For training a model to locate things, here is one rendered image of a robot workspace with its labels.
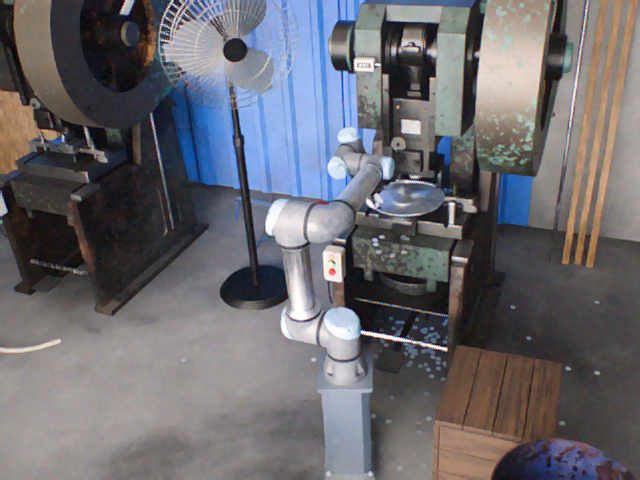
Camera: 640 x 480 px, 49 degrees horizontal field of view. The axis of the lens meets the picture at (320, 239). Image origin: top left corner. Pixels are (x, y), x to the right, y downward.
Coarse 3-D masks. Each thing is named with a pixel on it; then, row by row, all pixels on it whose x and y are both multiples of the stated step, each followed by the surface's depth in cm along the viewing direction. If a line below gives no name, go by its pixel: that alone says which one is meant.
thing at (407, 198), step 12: (384, 192) 277; (396, 192) 276; (408, 192) 274; (420, 192) 275; (432, 192) 274; (384, 204) 269; (396, 204) 267; (408, 204) 266; (420, 204) 266; (432, 204) 265
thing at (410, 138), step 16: (400, 96) 259; (416, 96) 258; (400, 112) 259; (416, 112) 256; (400, 128) 262; (416, 128) 259; (400, 144) 264; (416, 144) 263; (400, 160) 264; (416, 160) 262; (432, 160) 269
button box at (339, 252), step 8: (328, 248) 273; (336, 248) 272; (328, 256) 272; (336, 256) 270; (344, 256) 274; (336, 264) 272; (344, 264) 275; (336, 272) 274; (344, 272) 277; (328, 280) 281; (336, 280) 276; (328, 288) 283
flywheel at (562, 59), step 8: (552, 24) 245; (552, 32) 261; (552, 40) 230; (560, 40) 230; (552, 48) 230; (560, 48) 229; (568, 48) 231; (552, 56) 230; (560, 56) 229; (568, 56) 231; (552, 64) 231; (560, 64) 230; (568, 64) 232; (552, 72) 233; (560, 72) 232; (568, 72) 237; (544, 80) 266; (552, 80) 238; (544, 88) 266; (544, 96) 269
